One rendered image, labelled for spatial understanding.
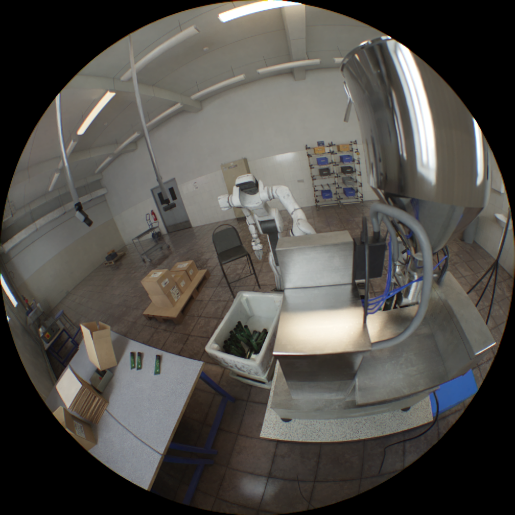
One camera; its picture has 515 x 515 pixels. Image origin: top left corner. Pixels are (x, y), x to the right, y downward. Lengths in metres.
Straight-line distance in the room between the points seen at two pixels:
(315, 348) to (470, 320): 0.37
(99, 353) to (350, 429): 1.58
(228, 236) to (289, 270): 2.28
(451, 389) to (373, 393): 0.93
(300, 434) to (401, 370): 0.55
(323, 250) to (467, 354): 0.41
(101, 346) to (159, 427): 0.74
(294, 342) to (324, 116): 5.96
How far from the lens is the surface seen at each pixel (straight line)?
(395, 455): 1.78
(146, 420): 1.24
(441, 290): 0.53
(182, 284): 3.00
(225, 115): 6.48
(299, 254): 0.39
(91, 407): 1.52
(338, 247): 0.38
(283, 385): 0.66
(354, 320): 0.37
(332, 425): 0.90
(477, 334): 0.49
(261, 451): 1.69
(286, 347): 0.34
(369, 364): 0.48
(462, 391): 1.38
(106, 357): 1.61
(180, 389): 1.16
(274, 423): 0.92
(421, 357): 0.53
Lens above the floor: 1.64
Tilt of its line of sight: 28 degrees down
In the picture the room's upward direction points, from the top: 16 degrees counter-clockwise
